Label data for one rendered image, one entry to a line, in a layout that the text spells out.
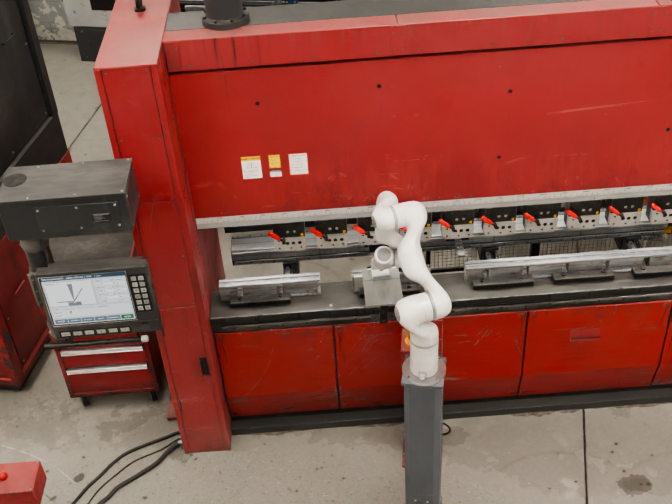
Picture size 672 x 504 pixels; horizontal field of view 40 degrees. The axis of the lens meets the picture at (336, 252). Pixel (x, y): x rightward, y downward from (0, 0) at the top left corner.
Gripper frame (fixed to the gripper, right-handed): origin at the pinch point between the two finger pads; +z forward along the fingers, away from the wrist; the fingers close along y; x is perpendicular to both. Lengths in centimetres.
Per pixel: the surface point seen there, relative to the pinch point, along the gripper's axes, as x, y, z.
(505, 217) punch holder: -17, -60, -13
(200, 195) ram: -34, 81, -33
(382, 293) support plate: 13.0, 0.5, -2.3
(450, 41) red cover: -76, -32, -86
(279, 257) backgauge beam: -15, 50, 33
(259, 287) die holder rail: 3, 60, 13
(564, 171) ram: -32, -86, -31
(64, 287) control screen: 11, 133, -69
